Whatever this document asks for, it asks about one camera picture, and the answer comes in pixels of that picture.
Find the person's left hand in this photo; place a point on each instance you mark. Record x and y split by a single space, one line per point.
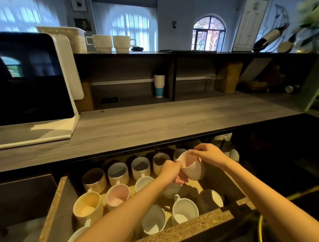
170 172

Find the person's right hand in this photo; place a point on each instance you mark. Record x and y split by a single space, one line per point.
211 154

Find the person's left fingers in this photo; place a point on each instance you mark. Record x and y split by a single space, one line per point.
183 179

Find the person's right fingers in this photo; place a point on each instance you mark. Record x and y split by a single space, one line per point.
198 150

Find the pink ribbed cup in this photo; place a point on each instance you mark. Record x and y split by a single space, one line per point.
193 168

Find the person's right forearm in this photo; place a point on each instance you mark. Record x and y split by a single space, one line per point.
261 197

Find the person's left forearm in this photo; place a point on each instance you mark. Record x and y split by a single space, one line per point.
129 212

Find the stack of white cups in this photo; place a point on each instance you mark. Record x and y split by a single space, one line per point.
225 144

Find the wooden drawer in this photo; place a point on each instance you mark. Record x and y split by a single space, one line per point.
199 222

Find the cluster of ceramic mugs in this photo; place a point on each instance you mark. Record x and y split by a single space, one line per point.
117 194

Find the clear plastic cup stack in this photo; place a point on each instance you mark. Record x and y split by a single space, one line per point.
209 83

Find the stack of paper cups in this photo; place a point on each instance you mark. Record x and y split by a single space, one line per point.
159 86

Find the brown cork board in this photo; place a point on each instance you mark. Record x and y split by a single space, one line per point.
229 77

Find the woven basket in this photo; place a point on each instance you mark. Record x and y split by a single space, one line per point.
259 85

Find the black flat tray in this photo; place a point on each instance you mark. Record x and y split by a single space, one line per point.
180 51

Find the dark wooden shelf unit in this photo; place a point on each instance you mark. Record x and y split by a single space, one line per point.
129 64

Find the small lying bottle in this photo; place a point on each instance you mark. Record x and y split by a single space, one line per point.
292 88

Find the arched stained glass window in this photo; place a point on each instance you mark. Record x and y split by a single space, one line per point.
208 33

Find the small dark ornament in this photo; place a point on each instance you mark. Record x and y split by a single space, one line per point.
137 48

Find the white stackable mug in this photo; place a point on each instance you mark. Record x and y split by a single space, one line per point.
122 43
102 43

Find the dark wine bottle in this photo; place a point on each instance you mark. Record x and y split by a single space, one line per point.
270 37

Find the framed menu board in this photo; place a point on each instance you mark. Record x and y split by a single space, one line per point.
249 25

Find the wine bottle with light label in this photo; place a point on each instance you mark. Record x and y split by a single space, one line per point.
286 45

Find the white curtained window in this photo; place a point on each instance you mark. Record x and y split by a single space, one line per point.
134 27

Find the white perforated basket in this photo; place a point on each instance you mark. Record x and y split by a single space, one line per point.
72 37

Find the dark framed photo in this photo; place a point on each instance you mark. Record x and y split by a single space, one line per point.
82 24

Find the white flower bouquet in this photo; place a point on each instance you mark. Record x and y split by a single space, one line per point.
307 17

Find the black screen terminal white stand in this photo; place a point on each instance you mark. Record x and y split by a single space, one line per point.
32 82

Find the framed picture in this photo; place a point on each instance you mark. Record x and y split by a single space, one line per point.
79 5

